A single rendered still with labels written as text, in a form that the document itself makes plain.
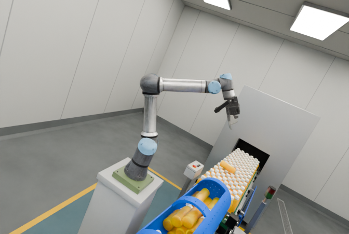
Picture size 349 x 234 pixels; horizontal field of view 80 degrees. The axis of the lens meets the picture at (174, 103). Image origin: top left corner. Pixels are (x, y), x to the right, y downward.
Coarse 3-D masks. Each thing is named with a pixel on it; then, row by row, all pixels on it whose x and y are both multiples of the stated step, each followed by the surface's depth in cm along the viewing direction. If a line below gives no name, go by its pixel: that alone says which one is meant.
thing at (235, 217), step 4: (232, 212) 169; (228, 216) 166; (232, 216) 163; (236, 216) 166; (228, 220) 164; (232, 220) 162; (236, 220) 161; (228, 224) 164; (232, 224) 162; (236, 224) 164; (232, 228) 162
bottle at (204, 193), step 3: (204, 189) 157; (207, 189) 158; (198, 192) 153; (201, 192) 151; (204, 192) 153; (207, 192) 155; (198, 195) 148; (201, 195) 148; (204, 195) 150; (207, 195) 154; (198, 198) 146; (201, 198) 146; (204, 198) 148
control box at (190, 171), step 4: (188, 164) 194; (192, 164) 197; (196, 164) 201; (200, 164) 205; (188, 168) 192; (192, 168) 190; (196, 168) 194; (200, 168) 197; (184, 172) 194; (188, 172) 192; (192, 172) 190; (196, 172) 191; (200, 172) 206; (188, 176) 192; (192, 176) 190; (196, 176) 199
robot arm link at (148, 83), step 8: (144, 80) 123; (152, 80) 120; (160, 80) 120; (168, 80) 121; (176, 80) 121; (184, 80) 121; (192, 80) 121; (200, 80) 121; (208, 80) 121; (144, 88) 124; (152, 88) 121; (160, 88) 120; (168, 88) 121; (176, 88) 120; (184, 88) 120; (192, 88) 120; (200, 88) 120; (208, 88) 118; (216, 88) 117
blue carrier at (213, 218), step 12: (204, 180) 160; (216, 180) 158; (192, 192) 160; (216, 192) 161; (228, 192) 154; (180, 204) 143; (192, 204) 121; (204, 204) 123; (216, 204) 132; (228, 204) 148; (204, 216) 117; (216, 216) 125; (144, 228) 103; (156, 228) 118; (204, 228) 110; (216, 228) 127
